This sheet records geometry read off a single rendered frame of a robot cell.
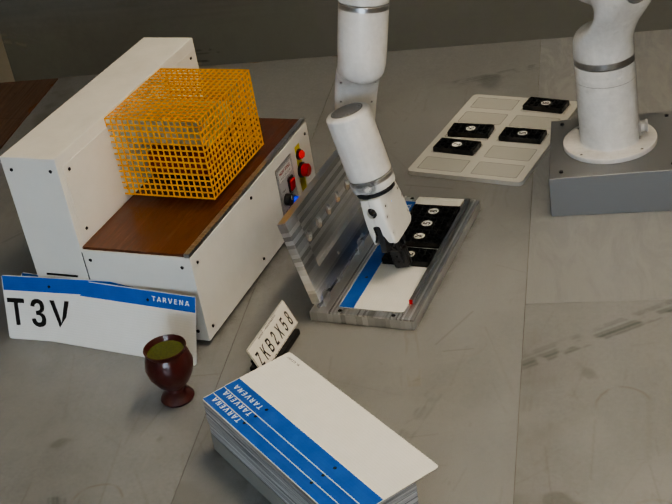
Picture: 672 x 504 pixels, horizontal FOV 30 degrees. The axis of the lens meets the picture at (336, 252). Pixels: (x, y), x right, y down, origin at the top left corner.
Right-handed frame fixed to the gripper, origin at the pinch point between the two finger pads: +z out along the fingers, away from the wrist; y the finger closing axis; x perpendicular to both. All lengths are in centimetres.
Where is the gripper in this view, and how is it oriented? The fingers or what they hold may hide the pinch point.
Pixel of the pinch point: (401, 256)
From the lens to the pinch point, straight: 241.3
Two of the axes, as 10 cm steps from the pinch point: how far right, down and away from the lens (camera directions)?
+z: 3.4, 8.4, 4.2
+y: 3.6, -5.3, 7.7
